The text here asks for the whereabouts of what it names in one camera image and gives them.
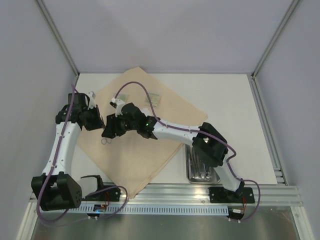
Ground green sachet packet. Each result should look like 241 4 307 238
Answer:
144 92 162 108
114 93 129 102

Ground stainless steel tray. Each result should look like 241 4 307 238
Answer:
184 145 221 185

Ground steel tweezers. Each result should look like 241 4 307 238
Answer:
190 147 202 172

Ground long steel scissors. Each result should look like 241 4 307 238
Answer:
198 171 211 179

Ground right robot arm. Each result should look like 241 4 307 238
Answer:
102 98 245 203

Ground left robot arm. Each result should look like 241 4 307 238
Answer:
31 91 105 211

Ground beige cloth drape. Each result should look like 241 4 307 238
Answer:
72 67 208 198

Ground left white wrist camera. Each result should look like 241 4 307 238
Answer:
85 91 98 109

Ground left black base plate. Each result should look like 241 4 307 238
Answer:
84 185 121 203

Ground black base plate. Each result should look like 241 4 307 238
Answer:
84 185 121 203
208 186 256 204

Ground white slotted cable duct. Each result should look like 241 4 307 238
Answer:
70 204 229 216

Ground aluminium front rail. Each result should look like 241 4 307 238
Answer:
29 181 303 206

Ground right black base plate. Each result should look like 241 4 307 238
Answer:
208 186 256 204

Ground left aluminium frame post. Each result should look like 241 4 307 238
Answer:
34 0 80 79

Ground aluminium frame post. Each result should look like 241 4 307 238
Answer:
34 0 80 79
251 0 302 80

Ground right aluminium frame post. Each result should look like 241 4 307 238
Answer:
251 0 302 80

